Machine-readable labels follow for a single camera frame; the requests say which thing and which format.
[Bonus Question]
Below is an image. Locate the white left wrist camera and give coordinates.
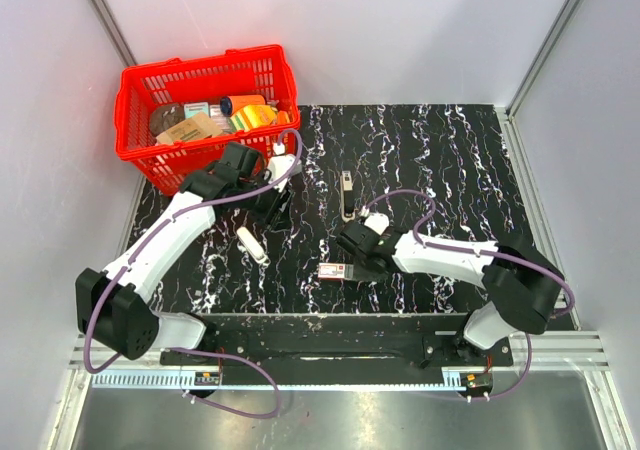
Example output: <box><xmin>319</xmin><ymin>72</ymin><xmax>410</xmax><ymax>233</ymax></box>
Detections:
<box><xmin>267</xmin><ymin>143</ymin><xmax>302</xmax><ymax>193</ymax></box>

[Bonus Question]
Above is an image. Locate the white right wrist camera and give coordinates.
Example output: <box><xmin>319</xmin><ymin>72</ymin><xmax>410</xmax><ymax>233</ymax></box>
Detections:
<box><xmin>359</xmin><ymin>208</ymin><xmax>390</xmax><ymax>235</ymax></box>

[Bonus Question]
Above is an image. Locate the white stapler top cover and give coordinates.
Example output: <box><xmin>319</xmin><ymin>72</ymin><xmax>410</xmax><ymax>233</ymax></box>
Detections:
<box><xmin>236</xmin><ymin>226</ymin><xmax>270</xmax><ymax>265</ymax></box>

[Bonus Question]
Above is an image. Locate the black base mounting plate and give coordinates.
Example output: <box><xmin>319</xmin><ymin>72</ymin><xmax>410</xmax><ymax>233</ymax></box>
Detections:
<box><xmin>159</xmin><ymin>314</ymin><xmax>514</xmax><ymax>387</ymax></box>

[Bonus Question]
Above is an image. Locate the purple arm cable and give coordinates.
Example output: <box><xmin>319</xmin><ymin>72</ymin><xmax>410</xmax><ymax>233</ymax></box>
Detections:
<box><xmin>360</xmin><ymin>189</ymin><xmax>575</xmax><ymax>401</ymax></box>
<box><xmin>82</xmin><ymin>128</ymin><xmax>304</xmax><ymax>419</ymax></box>

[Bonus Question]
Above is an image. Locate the teal label small box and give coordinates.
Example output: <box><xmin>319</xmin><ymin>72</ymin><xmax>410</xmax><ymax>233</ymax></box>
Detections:
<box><xmin>183</xmin><ymin>102</ymin><xmax>210</xmax><ymax>119</ymax></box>

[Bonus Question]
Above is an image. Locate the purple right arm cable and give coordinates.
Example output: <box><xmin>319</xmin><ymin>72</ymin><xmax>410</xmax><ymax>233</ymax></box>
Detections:
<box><xmin>360</xmin><ymin>189</ymin><xmax>575</xmax><ymax>401</ymax></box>

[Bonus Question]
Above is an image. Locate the brown cardboard package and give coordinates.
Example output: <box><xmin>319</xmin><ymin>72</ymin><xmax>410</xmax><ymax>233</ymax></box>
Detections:
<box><xmin>156</xmin><ymin>113</ymin><xmax>223</xmax><ymax>145</ymax></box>

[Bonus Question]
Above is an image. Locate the red white staple box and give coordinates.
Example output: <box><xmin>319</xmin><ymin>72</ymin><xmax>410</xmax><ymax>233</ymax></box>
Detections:
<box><xmin>318</xmin><ymin>263</ymin><xmax>355</xmax><ymax>281</ymax></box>

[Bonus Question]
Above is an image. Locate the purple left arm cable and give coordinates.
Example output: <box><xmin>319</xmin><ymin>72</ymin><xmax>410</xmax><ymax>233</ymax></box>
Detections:
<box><xmin>82</xmin><ymin>128</ymin><xmax>304</xmax><ymax>419</ymax></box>

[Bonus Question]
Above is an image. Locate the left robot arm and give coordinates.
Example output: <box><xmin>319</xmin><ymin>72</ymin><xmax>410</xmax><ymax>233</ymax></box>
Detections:
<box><xmin>75</xmin><ymin>142</ymin><xmax>300</xmax><ymax>366</ymax></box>

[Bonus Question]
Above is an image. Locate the orange blue-capped bottle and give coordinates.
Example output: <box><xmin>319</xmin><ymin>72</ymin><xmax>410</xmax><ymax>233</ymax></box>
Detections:
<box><xmin>219</xmin><ymin>94</ymin><xmax>266</xmax><ymax>117</ymax></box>

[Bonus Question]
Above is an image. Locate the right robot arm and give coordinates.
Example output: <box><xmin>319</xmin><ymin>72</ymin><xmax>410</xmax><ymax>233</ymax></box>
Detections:
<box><xmin>337</xmin><ymin>217</ymin><xmax>565</xmax><ymax>366</ymax></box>

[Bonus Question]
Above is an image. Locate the red plastic basket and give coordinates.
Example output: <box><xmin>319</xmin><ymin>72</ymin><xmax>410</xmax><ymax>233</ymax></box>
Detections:
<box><xmin>114</xmin><ymin>44</ymin><xmax>300</xmax><ymax>196</ymax></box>

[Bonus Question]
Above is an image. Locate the yellow green box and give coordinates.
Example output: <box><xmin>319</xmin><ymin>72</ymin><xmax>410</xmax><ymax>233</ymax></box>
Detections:
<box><xmin>230</xmin><ymin>104</ymin><xmax>277</xmax><ymax>132</ymax></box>

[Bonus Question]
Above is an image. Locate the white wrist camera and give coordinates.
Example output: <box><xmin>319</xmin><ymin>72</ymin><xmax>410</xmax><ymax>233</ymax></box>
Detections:
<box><xmin>267</xmin><ymin>143</ymin><xmax>302</xmax><ymax>193</ymax></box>
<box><xmin>359</xmin><ymin>208</ymin><xmax>390</xmax><ymax>235</ymax></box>

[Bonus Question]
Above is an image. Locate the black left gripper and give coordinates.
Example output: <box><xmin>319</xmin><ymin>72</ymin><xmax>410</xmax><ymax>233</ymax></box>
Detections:
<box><xmin>238</xmin><ymin>172</ymin><xmax>296</xmax><ymax>233</ymax></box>

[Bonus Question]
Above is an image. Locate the dark round pouch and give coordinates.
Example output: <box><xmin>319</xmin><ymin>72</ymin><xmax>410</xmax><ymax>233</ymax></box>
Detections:
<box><xmin>149</xmin><ymin>103</ymin><xmax>186</xmax><ymax>137</ymax></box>

